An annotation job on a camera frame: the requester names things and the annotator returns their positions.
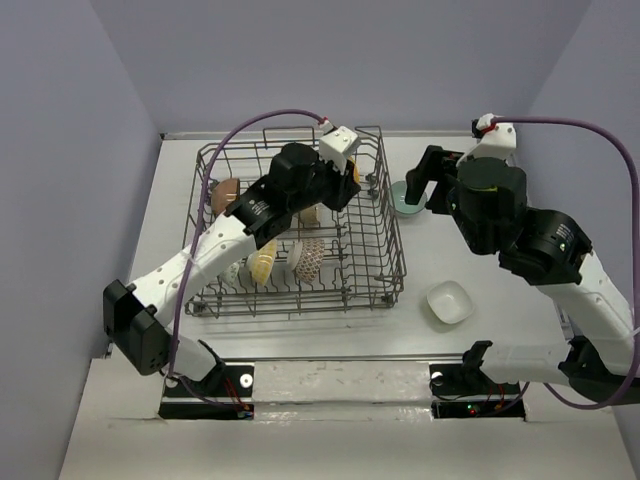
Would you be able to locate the brown wooden bowl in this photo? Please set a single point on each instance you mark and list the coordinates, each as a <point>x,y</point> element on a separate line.
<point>223,194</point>

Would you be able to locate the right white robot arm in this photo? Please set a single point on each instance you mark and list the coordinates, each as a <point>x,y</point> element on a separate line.
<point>555,256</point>

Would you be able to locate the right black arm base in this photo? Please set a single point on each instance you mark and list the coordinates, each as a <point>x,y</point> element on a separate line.
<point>462,391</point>

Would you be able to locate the white round bowl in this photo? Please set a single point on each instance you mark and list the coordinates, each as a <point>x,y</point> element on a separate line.
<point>310,216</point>

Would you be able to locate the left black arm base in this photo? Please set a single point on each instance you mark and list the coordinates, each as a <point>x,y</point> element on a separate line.
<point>231,399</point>

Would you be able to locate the white square bowl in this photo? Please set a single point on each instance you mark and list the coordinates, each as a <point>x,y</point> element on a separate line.
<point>450,302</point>

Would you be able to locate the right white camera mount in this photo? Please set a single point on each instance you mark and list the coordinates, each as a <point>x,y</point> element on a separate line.
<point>495,139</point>

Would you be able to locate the yellow sun patterned bowl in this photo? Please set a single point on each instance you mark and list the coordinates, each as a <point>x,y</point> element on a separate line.
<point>260,263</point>

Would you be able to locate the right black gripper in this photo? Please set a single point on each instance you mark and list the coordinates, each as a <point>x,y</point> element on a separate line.
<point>436,163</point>

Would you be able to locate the grey wire dish rack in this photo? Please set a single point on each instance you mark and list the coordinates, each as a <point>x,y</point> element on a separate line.
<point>363,264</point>

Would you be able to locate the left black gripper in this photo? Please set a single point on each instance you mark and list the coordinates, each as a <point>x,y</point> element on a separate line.
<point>343,184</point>

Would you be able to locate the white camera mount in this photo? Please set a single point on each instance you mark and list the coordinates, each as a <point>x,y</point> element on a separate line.
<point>495,139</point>
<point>338,146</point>

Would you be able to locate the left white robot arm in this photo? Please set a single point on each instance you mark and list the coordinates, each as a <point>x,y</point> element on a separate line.
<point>142,317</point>

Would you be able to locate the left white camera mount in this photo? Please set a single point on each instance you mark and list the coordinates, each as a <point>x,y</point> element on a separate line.
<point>338,146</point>

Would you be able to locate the floral leaf patterned bowl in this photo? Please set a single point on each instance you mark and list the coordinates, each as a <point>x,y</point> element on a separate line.
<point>229,276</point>

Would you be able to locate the dark geometric patterned bowl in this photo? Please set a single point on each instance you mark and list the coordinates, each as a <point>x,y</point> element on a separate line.
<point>305,259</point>

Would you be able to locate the orange yellow bowl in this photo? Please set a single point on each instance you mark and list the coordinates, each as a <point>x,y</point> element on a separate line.
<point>356,175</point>

